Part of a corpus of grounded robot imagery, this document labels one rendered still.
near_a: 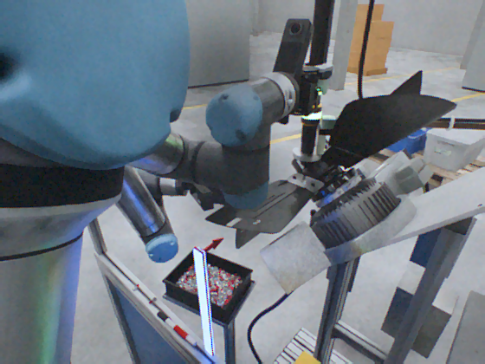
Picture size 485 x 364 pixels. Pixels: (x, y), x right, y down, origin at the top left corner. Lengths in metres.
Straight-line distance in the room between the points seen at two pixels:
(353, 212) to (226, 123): 0.46
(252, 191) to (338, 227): 0.36
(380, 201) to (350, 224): 0.09
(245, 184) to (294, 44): 0.25
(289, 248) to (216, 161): 0.42
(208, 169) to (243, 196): 0.07
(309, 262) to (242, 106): 0.54
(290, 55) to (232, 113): 0.20
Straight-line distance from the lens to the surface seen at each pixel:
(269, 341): 1.86
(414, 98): 0.62
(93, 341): 2.03
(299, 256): 0.83
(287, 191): 0.73
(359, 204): 0.77
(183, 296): 0.96
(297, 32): 0.58
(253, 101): 0.41
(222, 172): 0.47
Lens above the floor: 1.58
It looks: 31 degrees down
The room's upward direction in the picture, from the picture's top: straight up
